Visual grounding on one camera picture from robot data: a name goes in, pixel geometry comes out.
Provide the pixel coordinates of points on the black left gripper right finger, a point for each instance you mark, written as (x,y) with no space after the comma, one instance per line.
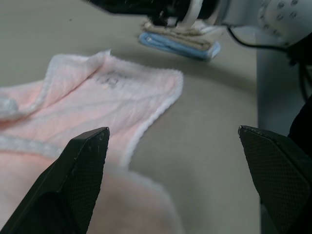
(280,175)

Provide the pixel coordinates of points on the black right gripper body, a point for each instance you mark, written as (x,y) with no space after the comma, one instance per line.
(168,9)

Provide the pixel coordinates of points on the beige folded towel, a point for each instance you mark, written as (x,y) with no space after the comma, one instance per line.
(185,36)

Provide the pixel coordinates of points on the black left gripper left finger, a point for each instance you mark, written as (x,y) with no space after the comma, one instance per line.
(73,185)

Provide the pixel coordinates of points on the blue folded towel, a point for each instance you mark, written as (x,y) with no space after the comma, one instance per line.
(175,47)

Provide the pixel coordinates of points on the pink towel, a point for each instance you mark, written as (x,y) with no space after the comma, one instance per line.
(97,97)

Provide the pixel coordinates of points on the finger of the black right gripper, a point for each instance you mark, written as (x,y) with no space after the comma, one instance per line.
(122,6)

